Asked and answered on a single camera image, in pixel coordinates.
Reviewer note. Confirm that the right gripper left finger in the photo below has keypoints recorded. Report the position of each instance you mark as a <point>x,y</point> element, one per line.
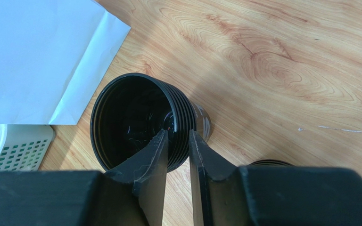
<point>139,185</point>

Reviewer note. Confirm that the white plastic bin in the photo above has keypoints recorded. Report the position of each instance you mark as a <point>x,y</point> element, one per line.
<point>23,147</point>

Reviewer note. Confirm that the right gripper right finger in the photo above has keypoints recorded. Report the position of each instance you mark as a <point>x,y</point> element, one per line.
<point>210,183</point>

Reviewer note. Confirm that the black lidded coffee cup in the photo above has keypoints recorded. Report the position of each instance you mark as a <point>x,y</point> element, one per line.
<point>270,162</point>

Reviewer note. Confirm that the white paper bag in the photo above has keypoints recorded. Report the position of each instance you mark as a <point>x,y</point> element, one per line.
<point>53,56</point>

